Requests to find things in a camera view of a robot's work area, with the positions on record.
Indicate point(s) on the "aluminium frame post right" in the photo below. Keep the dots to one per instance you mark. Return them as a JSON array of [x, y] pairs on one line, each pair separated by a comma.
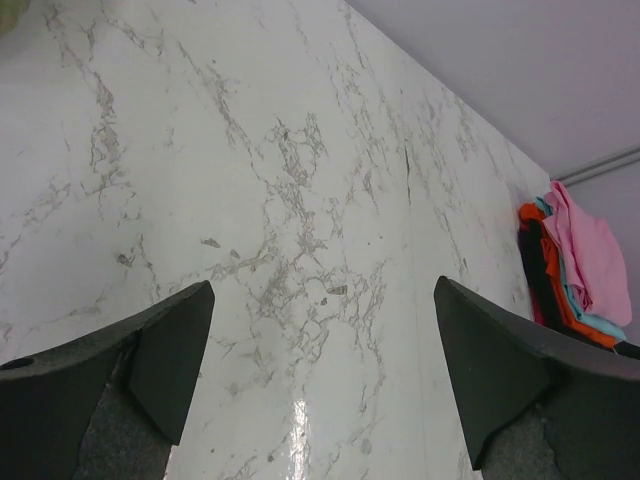
[[599, 167]]

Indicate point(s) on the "magenta folded t shirt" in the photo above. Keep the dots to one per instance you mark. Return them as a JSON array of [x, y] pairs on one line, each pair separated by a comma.
[[537, 314]]

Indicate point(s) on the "pink folded t shirt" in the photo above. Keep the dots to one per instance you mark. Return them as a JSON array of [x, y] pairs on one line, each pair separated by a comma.
[[590, 250]]

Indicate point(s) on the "orange folded t shirt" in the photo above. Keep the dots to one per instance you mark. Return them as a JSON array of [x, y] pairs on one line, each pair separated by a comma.
[[529, 211]]

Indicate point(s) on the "black folded t shirt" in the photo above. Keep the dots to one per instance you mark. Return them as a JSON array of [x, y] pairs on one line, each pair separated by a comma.
[[530, 244]]

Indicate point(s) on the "teal folded t shirt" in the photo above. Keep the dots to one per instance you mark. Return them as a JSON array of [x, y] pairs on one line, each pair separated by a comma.
[[580, 305]]

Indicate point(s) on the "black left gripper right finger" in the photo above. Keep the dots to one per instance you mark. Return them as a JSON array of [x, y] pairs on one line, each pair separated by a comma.
[[502, 367]]

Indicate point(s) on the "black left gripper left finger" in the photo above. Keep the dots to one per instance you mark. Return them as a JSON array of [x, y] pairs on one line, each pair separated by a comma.
[[110, 404]]

